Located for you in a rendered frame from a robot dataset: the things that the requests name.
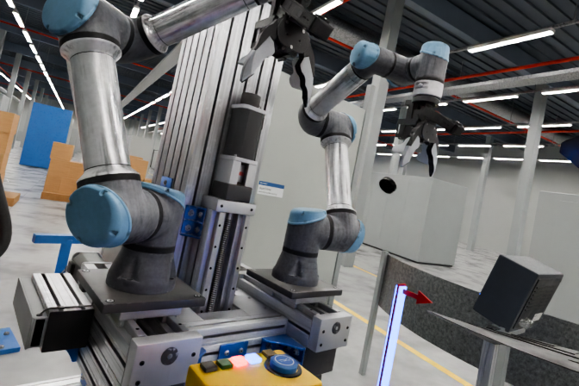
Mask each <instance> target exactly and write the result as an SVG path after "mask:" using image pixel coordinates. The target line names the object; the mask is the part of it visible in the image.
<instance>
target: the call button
mask: <svg viewBox="0 0 579 386"><path fill-rule="evenodd" d="M297 365H298V363H297V362H296V361H295V360H294V359H293V358H292V357H290V356H288V355H287V354H277V355H274V356H272V357H271V361H270V367H271V368H272V369H273V370H275V371H277V372H279V373H283V374H294V373H296V370H297Z"/></svg>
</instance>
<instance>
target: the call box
mask: <svg viewBox="0 0 579 386"><path fill-rule="evenodd" d="M274 352H275V353H276V354H285V353H284V352H282V351H281V350H275V351H274ZM256 354H257V355H258V356H259V357H260V358H261V362H260V363H256V364H250V363H249V362H248V363H247V365H243V366H239V367H237V366H235V365H233V368H230V369H225V370H221V368H220V367H219V366H218V365H217V364H216V365H217V366H218V369H217V371H212V372H208V373H205V372H204V371H203V370H202V368H201V367H200V364H192V365H190V367H189V369H188V373H187V377H186V381H185V385H184V386H322V382H321V380H319V379H318V378H317V377H315V376H314V375H313V374H311V373H310V372H309V371H307V370H306V369H305V368H303V367H302V366H301V365H299V364H298V365H297V370H296V373H294V374H283V373H279V372H277V371H275V370H273V369H272V368H271V367H270V361H271V359H270V358H266V357H265V356H264V355H262V354H261V353H256ZM213 362H214V363H215V362H216V360H215V361H213Z"/></svg>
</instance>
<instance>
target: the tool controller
mask: <svg viewBox="0 0 579 386"><path fill-rule="evenodd" d="M562 278H563V273H562V272H560V271H557V270H555V269H553V268H551V267H550V266H548V265H545V264H543V263H541V262H539V261H538V260H536V259H534V258H531V257H524V256H514V255H504V254H500V255H499V257H498V259H497V260H496V262H495V265H494V267H493V269H492V271H491V272H490V274H489V277H488V279H487V281H486V283H485V284H484V286H483V288H482V291H481V293H480V294H479V296H478V298H477V299H476V302H475V304H474V306H473V309H474V310H475V311H477V313H478V314H480V315H482V316H483V317H485V318H486V319H488V320H489V321H491V322H493V323H494V324H496V325H497V326H499V327H503V328H505V331H506V332H507V333H509V332H512V331H515V330H519V329H522V328H524V329H527V328H529V327H530V328H531V327H532V326H534V325H537V324H538V323H539V322H540V319H541V317H542V315H543V313H544V312H545V310H546V308H547V306H548V304H549V303H550V301H551V298H552V297H553V295H554V293H555V292H556V290H557V287H558V285H559V284H560V283H561V282H562Z"/></svg>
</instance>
